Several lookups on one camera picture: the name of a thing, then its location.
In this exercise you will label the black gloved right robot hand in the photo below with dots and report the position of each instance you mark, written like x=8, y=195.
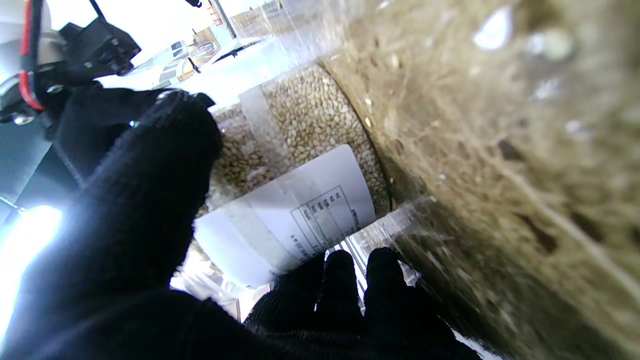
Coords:
x=95, y=125

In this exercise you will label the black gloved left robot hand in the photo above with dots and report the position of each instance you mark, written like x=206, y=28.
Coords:
x=130, y=225

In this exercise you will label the clear grain jar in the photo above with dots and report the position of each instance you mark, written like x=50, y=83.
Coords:
x=300, y=150

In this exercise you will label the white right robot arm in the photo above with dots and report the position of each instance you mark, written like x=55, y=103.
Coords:
x=20, y=30

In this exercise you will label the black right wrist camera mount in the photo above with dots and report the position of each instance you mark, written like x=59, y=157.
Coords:
x=97, y=47

